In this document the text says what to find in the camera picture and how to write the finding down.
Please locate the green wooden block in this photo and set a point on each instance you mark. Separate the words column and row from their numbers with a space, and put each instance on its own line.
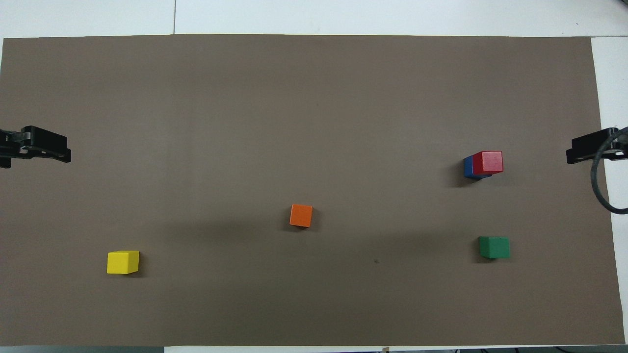
column 494, row 247

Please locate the yellow wooden block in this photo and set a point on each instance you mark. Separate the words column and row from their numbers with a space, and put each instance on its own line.
column 122, row 262

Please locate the orange wooden block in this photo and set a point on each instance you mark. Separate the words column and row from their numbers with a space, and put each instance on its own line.
column 300, row 215

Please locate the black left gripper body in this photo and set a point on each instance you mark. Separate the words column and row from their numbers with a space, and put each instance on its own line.
column 10, row 144

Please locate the blue wooden block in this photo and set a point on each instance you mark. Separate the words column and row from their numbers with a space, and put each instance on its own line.
column 467, row 166

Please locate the red wooden block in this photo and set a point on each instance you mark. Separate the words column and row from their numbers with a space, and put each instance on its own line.
column 488, row 163

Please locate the brown paper mat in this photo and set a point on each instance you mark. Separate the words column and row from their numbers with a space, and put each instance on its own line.
column 294, row 122

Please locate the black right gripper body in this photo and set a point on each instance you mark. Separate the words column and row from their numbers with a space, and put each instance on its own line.
column 619, row 142

